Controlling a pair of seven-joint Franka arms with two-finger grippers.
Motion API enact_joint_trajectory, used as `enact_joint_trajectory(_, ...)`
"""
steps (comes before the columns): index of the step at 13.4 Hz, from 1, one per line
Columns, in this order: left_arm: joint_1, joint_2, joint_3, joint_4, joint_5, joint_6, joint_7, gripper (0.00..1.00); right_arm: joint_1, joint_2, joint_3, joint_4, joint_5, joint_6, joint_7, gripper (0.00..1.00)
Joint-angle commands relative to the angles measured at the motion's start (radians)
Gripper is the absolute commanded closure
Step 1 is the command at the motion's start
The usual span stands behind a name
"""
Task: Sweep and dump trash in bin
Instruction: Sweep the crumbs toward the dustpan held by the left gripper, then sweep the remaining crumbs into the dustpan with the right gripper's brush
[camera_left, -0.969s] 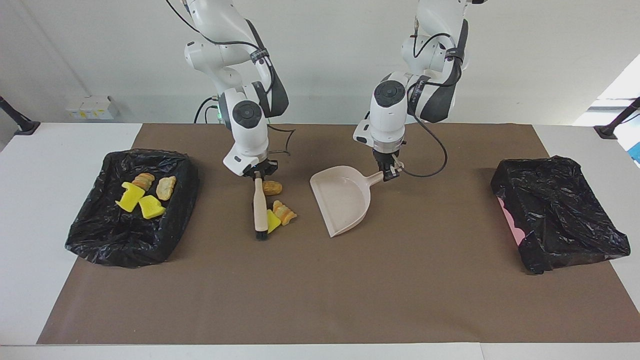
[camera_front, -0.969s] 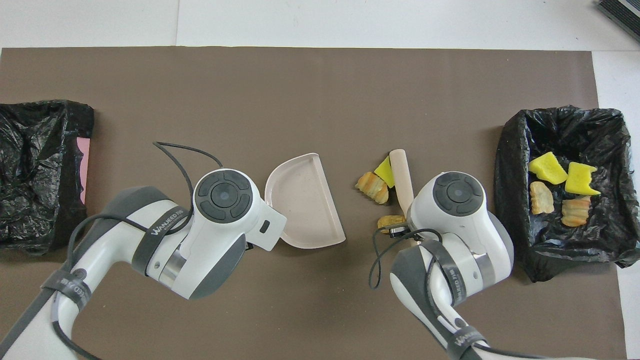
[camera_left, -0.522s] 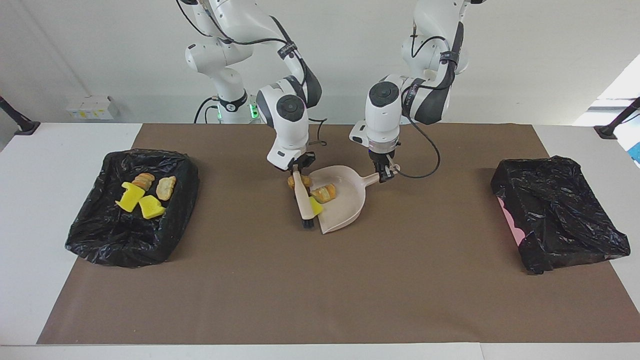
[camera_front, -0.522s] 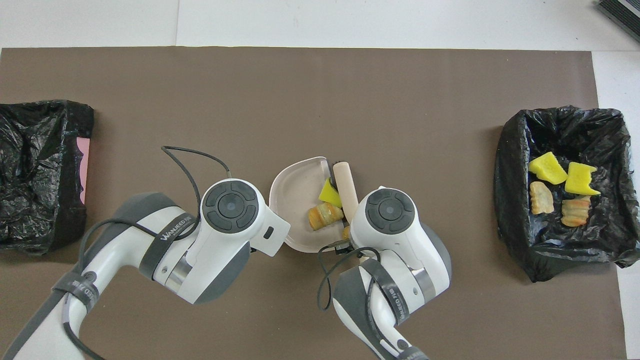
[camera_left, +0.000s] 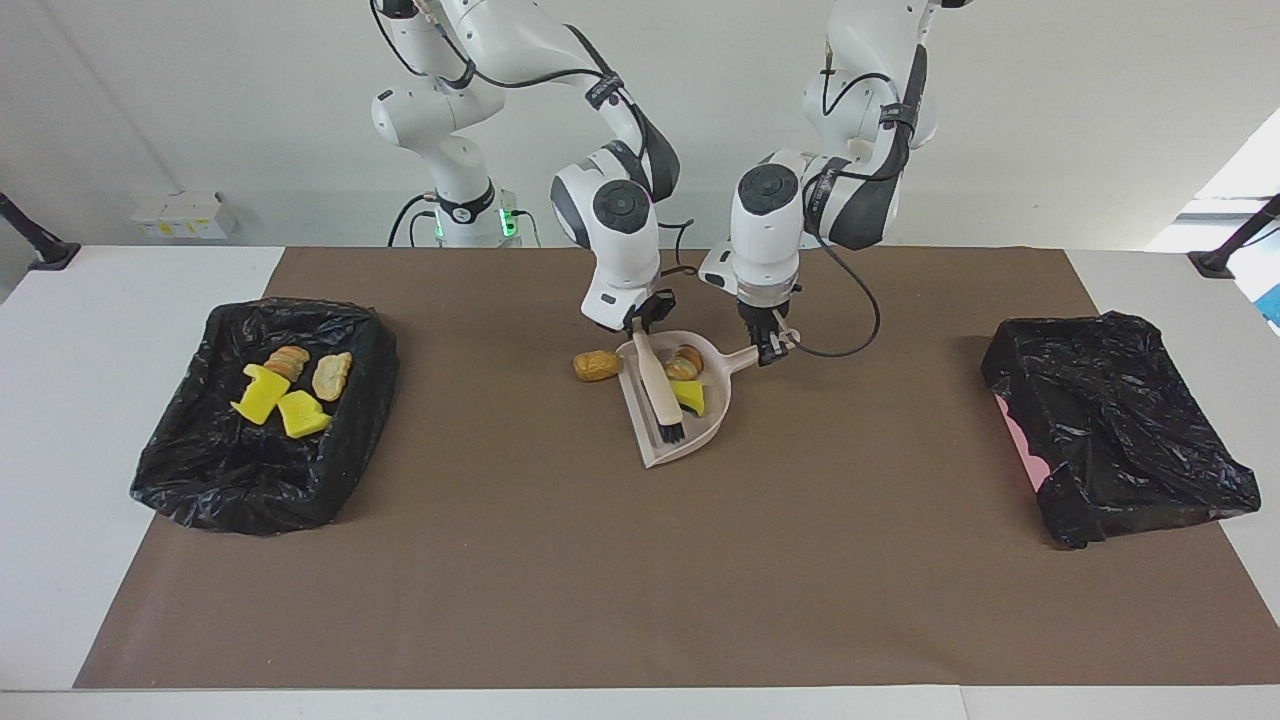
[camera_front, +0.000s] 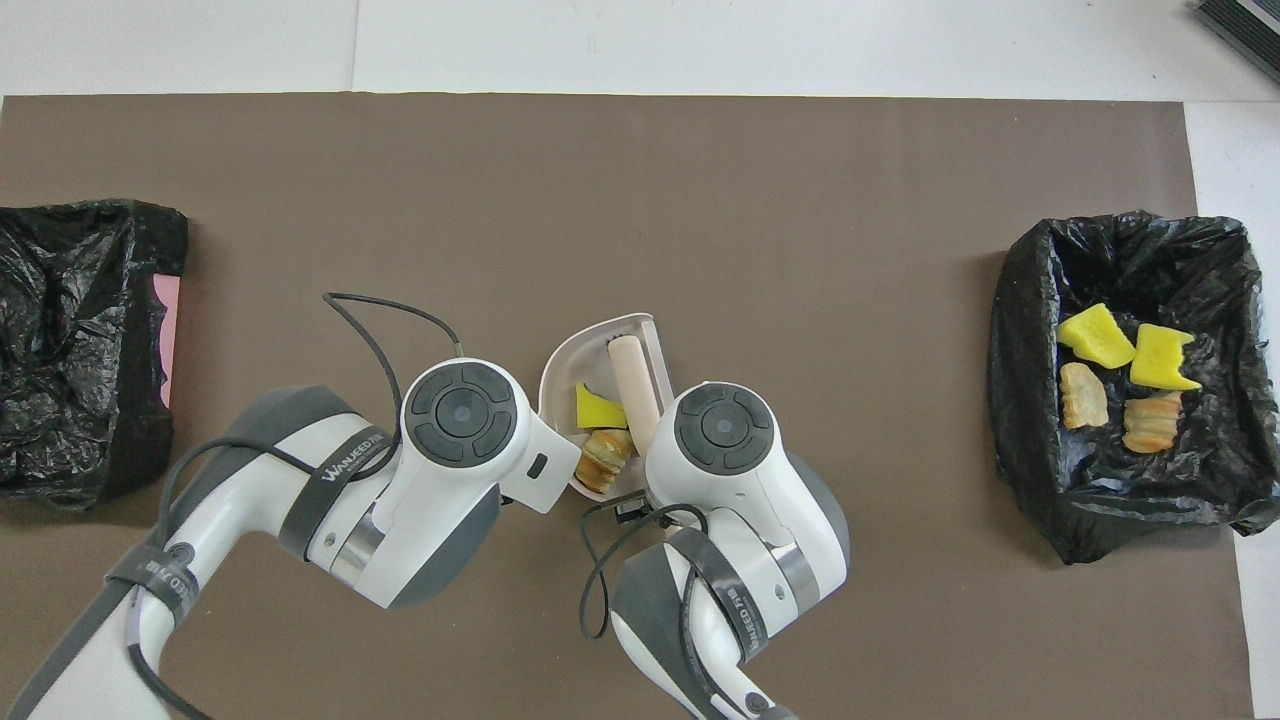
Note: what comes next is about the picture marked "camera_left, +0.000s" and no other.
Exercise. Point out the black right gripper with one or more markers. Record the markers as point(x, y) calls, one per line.
point(655, 303)

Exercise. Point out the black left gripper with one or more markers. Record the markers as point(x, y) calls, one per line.
point(765, 313)

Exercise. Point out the orange striped foam roll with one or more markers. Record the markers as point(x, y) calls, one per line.
point(685, 362)
point(288, 362)

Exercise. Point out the beige hand brush black bristles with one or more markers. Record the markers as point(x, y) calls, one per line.
point(655, 385)

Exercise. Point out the brown foam nugget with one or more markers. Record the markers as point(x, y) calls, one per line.
point(597, 366)

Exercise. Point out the small yellow sponge piece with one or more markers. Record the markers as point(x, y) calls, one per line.
point(690, 397)

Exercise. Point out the beige plastic dustpan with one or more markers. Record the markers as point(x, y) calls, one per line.
point(700, 428)

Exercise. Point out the pale striped foam roll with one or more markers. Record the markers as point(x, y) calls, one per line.
point(332, 376)

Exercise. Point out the yellow wedge sponge piece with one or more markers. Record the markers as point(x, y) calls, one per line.
point(302, 413)

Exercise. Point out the yellow notched sponge piece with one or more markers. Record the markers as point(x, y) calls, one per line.
point(262, 393)

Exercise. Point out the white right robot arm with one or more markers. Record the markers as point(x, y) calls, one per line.
point(625, 260)

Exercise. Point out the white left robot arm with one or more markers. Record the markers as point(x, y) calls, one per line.
point(765, 250)

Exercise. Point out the pink plastic bin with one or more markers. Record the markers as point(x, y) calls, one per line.
point(1022, 440)

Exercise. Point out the brown paper table mat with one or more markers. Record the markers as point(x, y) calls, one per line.
point(500, 600)

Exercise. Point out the black garbage bag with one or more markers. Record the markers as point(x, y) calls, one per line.
point(220, 470)
point(1120, 420)

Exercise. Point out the blue object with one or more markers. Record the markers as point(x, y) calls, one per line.
point(1273, 305)

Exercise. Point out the black camera stand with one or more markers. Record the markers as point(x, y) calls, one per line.
point(55, 255)
point(1215, 264)

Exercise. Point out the white wall socket box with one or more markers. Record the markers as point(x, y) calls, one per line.
point(185, 215)

